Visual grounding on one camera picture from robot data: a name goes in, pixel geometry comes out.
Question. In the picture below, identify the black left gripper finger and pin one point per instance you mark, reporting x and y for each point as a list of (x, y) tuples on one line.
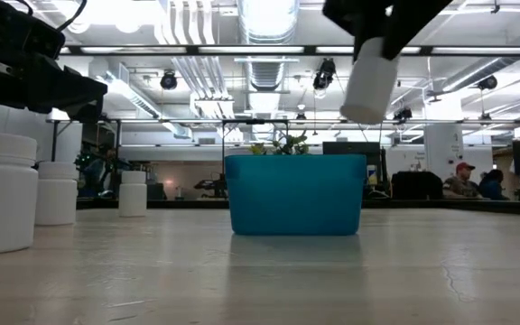
[(52, 88)]

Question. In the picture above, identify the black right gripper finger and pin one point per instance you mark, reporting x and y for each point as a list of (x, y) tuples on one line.
[(400, 36), (358, 45)]

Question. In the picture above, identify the blue plastic basket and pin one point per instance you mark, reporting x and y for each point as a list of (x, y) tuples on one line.
[(294, 194)]

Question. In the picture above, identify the black hanging spotlight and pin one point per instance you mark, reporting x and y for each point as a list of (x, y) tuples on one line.
[(324, 74), (487, 82), (168, 80), (402, 114)]

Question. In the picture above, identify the person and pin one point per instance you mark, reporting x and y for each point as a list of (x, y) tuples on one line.
[(97, 173), (492, 187), (461, 185)]

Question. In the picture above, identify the white building column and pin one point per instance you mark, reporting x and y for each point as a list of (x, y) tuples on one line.
[(442, 144)]

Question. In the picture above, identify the small green potted plant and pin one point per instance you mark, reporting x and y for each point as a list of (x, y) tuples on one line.
[(291, 146)]

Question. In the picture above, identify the small white container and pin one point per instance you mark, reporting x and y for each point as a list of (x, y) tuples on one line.
[(372, 173)]

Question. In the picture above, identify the black office chair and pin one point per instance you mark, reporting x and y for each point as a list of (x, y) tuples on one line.
[(415, 185)]

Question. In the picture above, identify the silver ceiling duct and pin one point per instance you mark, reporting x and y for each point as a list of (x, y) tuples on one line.
[(266, 22)]

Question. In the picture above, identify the black aluminium table frame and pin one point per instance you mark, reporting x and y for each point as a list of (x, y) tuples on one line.
[(422, 205)]

